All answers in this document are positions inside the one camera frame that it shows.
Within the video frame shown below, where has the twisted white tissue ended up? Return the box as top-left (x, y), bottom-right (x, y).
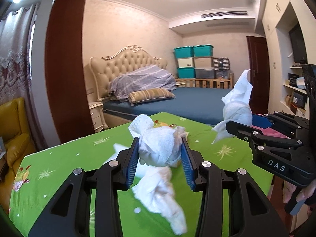
top-left (212, 69), bottom-right (253, 144)

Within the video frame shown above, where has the white paper towel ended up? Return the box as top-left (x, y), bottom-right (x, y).
top-left (129, 114), bottom-right (187, 235)

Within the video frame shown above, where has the pink lined trash bin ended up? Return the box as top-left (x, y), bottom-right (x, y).
top-left (251, 125), bottom-right (288, 139)

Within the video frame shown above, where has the person's right hand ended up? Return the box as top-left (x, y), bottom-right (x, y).
top-left (282, 179), bottom-right (316, 204)

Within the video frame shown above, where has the white nightstand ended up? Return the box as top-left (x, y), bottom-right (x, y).
top-left (88, 102), bottom-right (109, 133)

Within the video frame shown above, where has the blue mattress bed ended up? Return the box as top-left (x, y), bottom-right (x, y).
top-left (103, 87), bottom-right (231, 126)

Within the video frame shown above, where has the striped brown pillow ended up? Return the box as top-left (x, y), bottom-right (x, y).
top-left (128, 88), bottom-right (175, 105)

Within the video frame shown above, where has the houndstooth bag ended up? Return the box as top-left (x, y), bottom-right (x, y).
top-left (213, 57), bottom-right (230, 70)

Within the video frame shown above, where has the dark wood room door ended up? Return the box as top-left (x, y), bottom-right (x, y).
top-left (246, 36), bottom-right (270, 115)

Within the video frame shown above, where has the grey clear storage bin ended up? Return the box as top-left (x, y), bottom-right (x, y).
top-left (195, 67), bottom-right (215, 79)

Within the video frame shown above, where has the black television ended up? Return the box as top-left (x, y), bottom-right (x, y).
top-left (289, 23), bottom-right (308, 64)

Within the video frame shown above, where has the lavender striped duvet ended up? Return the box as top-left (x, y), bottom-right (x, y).
top-left (108, 65), bottom-right (176, 102)

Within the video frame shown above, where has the beige storage bin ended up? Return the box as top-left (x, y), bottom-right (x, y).
top-left (193, 56), bottom-right (214, 69)

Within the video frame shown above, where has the teal storage bin top right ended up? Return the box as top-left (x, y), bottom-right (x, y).
top-left (193, 44), bottom-right (214, 57)

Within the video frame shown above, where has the teal storage bin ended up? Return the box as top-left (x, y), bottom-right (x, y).
top-left (177, 67), bottom-right (196, 79)
top-left (174, 46), bottom-right (194, 59)
top-left (193, 44), bottom-right (214, 57)

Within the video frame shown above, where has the teal storage bin lower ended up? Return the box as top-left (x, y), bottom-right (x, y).
top-left (177, 67), bottom-right (196, 79)

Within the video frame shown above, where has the beige tufted headboard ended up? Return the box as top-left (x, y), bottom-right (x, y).
top-left (84, 45), bottom-right (168, 102)

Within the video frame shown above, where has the white storage bin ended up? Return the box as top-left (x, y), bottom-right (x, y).
top-left (177, 57), bottom-right (194, 68)

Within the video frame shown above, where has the teal storage bin top left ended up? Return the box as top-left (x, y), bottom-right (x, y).
top-left (174, 46), bottom-right (194, 59)

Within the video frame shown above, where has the ceiling air vent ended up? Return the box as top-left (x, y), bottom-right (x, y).
top-left (201, 11), bottom-right (248, 18)

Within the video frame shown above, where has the white built-in wardrobe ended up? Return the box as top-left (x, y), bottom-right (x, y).
top-left (262, 0), bottom-right (315, 114)

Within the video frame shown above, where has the yellow leather armchair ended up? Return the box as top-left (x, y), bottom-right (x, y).
top-left (1, 97), bottom-right (36, 213)

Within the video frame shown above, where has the lace patterned curtain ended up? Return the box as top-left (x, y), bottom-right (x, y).
top-left (1, 3), bottom-right (48, 151)

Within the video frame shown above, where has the wooden crib rail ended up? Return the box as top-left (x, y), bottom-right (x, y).
top-left (176, 73), bottom-right (234, 89)

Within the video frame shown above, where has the dark wood door frame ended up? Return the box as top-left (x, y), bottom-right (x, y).
top-left (44, 0), bottom-right (94, 143)

